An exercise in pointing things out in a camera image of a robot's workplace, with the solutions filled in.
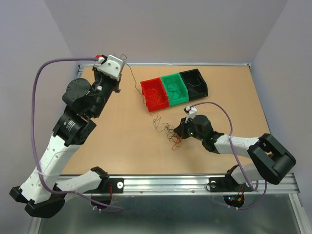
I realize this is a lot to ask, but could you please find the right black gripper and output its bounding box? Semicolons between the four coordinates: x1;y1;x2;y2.
173;116;204;141

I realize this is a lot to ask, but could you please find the thin wire bundle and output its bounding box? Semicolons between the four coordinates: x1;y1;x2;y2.
163;123;186;151

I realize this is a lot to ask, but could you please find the dark thin wire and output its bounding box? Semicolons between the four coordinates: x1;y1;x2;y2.
114;53;171;134

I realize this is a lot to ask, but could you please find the black thin wire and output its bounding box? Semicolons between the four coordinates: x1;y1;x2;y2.
165;79;185;100

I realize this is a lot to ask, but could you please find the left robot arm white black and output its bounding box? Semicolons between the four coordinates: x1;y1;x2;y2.
9;69;123;218

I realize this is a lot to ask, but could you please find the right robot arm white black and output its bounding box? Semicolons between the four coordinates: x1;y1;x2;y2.
174;115;296;191

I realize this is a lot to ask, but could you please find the green plastic bin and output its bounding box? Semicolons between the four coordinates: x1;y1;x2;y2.
160;73;189;106

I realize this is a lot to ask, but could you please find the black plastic bin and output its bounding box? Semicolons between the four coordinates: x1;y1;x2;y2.
179;69;209;101

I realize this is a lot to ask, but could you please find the red plastic bin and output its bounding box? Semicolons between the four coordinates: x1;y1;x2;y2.
140;78;169;112

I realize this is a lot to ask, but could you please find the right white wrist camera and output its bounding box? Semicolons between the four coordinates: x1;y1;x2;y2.
184;105;197;123

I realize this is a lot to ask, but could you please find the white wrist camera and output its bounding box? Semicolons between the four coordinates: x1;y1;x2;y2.
94;55;125;81
184;105;197;123

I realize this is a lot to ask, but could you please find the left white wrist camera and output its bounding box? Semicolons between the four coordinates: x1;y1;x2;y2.
94;55;125;81

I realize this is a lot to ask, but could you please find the aluminium mounting rail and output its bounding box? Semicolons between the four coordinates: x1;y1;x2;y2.
110;174;300;196

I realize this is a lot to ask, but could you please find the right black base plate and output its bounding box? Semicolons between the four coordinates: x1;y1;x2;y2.
206;176;252;193

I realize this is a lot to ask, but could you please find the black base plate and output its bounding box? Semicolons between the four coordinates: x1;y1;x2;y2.
206;176;252;193
85;177;124;194

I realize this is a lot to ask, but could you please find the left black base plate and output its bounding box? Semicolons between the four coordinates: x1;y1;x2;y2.
85;177;124;194

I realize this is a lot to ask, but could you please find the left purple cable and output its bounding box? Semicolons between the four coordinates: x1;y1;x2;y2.
31;56;124;213

